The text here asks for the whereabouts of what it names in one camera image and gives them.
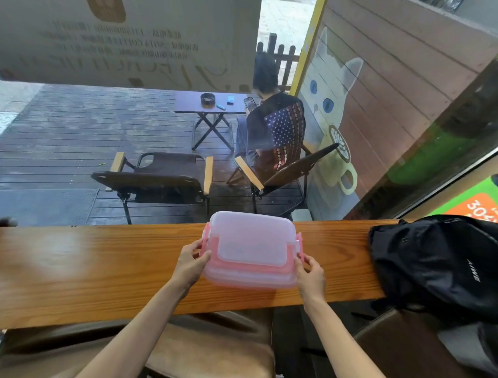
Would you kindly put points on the person's left hand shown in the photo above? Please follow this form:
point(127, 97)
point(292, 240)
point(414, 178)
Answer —
point(190, 266)

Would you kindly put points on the person's right hand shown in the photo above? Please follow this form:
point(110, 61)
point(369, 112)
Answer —
point(311, 278)

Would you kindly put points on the pink plastic container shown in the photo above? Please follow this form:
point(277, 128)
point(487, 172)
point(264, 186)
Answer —
point(249, 276)

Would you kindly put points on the clear container lid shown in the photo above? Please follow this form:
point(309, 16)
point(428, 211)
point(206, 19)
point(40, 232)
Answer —
point(253, 237)

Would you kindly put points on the person's left forearm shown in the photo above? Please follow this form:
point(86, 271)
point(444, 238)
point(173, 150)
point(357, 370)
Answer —
point(132, 339)

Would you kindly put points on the person's right forearm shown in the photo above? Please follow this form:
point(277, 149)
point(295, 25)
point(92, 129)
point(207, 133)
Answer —
point(338, 342)

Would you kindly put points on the small white box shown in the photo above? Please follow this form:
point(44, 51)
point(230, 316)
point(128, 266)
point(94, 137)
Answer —
point(301, 215)

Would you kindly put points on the brown stool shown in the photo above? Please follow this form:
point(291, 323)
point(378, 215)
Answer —
point(214, 350)
point(400, 346)

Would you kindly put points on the dark folding chair wooden armrests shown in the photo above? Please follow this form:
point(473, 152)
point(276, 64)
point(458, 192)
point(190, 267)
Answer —
point(163, 179)
point(288, 171)

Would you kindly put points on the black backpack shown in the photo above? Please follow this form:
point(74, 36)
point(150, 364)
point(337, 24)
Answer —
point(435, 261)

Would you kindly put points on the dark folding outdoor table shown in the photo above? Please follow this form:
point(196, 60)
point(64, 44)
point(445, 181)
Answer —
point(190, 101)

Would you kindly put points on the black ashtray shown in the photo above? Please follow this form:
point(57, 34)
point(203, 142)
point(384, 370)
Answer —
point(207, 99)

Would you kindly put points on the grey cylindrical container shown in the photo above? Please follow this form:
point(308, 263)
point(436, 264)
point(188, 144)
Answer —
point(467, 342)

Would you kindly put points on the dark smartphone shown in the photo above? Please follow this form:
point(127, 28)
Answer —
point(250, 103)

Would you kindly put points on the green and orange printed stand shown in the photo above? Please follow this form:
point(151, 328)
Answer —
point(470, 202)

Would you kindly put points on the wooden partition with cat painting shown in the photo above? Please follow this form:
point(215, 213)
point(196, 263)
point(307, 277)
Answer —
point(389, 97)

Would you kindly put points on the dark wooden picket fence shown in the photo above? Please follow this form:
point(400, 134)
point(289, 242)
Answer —
point(280, 58)

